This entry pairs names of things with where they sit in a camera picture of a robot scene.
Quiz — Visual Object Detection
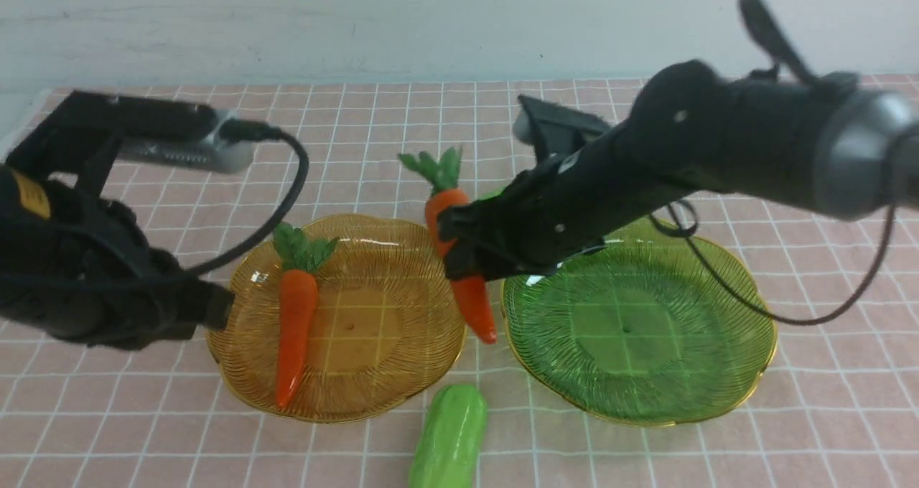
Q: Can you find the black gripper viewer left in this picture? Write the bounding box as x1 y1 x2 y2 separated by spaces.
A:
43 194 235 351

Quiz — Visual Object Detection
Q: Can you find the black gripper viewer right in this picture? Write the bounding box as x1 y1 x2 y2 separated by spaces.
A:
437 126 690 281

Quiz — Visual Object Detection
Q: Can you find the toy carrot with long leaves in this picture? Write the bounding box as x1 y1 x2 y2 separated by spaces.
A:
398 147 497 344

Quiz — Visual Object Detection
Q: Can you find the toy carrot with short leaves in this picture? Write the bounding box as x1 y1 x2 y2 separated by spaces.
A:
272 221 340 410

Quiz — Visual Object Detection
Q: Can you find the green toy cucumber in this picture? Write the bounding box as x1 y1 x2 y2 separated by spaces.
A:
409 384 488 487

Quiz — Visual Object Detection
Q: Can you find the amber plastic plate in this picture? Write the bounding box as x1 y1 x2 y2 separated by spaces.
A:
206 214 467 423

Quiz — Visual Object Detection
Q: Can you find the green plastic plate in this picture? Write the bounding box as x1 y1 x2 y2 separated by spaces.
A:
501 220 778 427

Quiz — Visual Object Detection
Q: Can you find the grey wrist camera viewer right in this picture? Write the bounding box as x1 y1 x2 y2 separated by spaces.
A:
512 93 612 164

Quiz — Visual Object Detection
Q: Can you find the grey wrist camera viewer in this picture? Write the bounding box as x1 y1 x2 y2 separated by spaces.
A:
512 93 612 164
7 90 258 187

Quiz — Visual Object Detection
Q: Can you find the grey wrist camera viewer left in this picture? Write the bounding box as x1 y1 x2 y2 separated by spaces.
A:
7 90 258 187

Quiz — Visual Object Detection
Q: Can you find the black camera cable viewer left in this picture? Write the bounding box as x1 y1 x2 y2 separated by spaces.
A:
179 121 310 279

